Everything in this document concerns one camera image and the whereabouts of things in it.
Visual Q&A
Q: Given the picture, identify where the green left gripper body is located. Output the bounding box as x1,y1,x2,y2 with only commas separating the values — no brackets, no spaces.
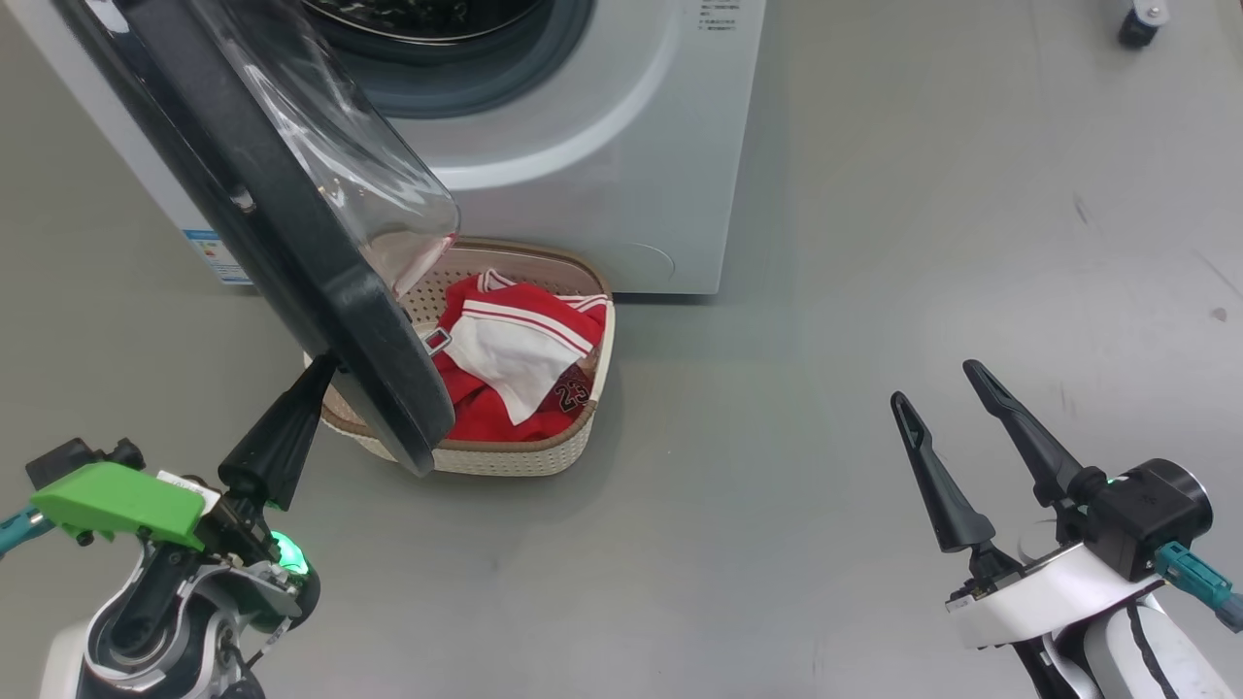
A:
29,461,292,566

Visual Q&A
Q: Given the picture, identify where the teal plug left camera cable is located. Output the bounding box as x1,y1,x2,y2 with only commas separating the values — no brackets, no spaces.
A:
0,505,51,560

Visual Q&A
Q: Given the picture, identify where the teal plug right camera cable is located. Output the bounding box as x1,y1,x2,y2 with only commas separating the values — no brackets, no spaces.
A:
1154,542,1243,634

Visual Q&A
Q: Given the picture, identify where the red basketball jersey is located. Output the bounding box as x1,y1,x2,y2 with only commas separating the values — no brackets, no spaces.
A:
437,270,611,428

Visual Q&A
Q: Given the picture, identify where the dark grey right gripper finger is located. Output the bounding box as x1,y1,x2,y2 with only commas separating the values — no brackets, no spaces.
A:
890,391,997,554
963,359,1085,507

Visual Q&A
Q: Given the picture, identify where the cream perforated laundry basket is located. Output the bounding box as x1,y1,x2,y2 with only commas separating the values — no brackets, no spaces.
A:
306,236,617,478

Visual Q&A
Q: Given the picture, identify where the white front-load washing machine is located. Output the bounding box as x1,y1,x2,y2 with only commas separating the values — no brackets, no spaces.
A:
5,0,768,295

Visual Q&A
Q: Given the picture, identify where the teal plug camera cable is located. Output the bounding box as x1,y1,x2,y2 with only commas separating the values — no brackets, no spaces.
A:
0,505,51,560
1154,542,1243,634

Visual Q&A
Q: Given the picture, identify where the red jersey number 23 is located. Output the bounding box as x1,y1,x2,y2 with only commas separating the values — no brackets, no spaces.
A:
430,345,598,444

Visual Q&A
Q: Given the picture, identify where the dark grey glass washer door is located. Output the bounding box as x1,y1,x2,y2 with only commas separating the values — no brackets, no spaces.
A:
53,0,462,478

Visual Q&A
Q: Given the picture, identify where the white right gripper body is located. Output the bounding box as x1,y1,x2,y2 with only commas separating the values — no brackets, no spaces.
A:
947,500,1166,649

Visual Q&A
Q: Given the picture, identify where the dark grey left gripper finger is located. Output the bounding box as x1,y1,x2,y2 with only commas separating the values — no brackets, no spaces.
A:
218,351,339,513

